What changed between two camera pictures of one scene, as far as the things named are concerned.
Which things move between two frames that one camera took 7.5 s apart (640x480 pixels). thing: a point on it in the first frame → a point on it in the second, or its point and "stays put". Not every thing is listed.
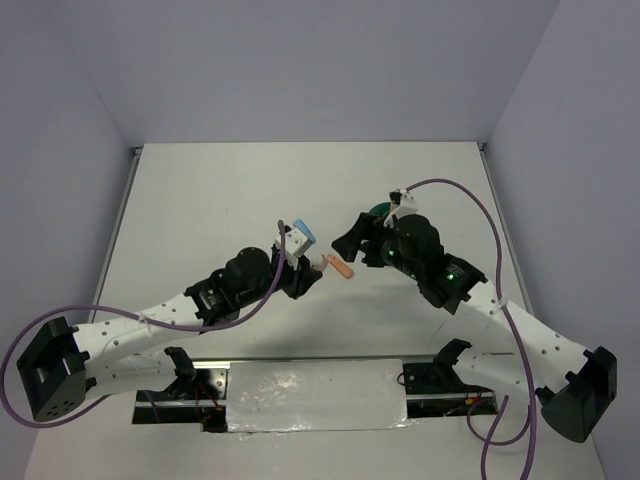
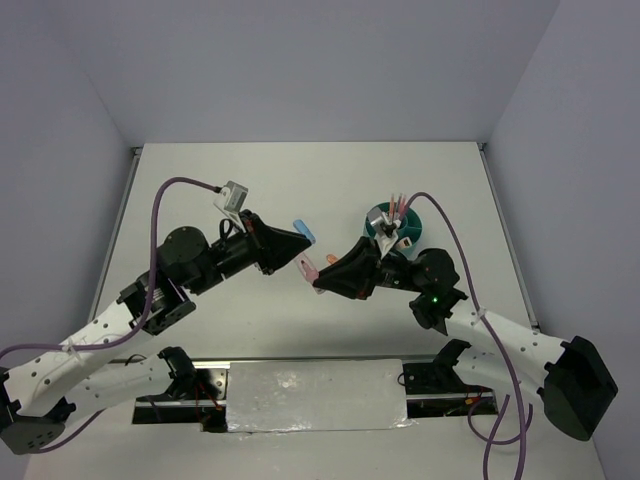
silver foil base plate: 315,396 stays put
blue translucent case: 300,224 stays put
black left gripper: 302,279 → 268,246
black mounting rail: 432,390 stays put
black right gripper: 348,243 → 354,275
